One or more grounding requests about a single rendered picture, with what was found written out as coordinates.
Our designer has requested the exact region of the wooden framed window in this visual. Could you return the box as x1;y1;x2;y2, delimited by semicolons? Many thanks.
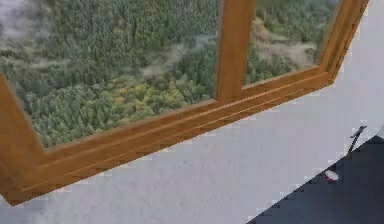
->
0;0;370;207

